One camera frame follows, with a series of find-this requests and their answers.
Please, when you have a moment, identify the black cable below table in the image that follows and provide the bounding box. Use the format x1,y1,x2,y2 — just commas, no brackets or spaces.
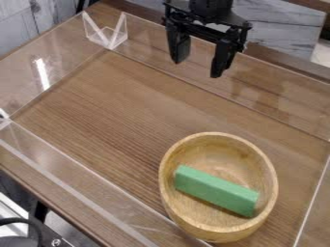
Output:
0,217,45,247

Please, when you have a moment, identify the clear acrylic corner bracket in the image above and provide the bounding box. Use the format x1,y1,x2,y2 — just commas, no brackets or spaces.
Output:
82,12,129,50

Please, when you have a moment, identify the green rectangular block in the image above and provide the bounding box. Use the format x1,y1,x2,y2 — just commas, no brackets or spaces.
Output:
174,165,260,217

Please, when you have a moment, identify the black device with bolt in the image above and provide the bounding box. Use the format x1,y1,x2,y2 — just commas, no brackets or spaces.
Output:
27,219,77,247

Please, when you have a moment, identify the black table leg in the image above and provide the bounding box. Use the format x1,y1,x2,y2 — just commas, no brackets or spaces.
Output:
31,201,50,223

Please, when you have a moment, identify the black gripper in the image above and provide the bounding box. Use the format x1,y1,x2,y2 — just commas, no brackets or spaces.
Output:
163,0,253,78

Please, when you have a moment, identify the brown wooden bowl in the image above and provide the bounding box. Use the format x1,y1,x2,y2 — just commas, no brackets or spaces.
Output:
159,132,278,243

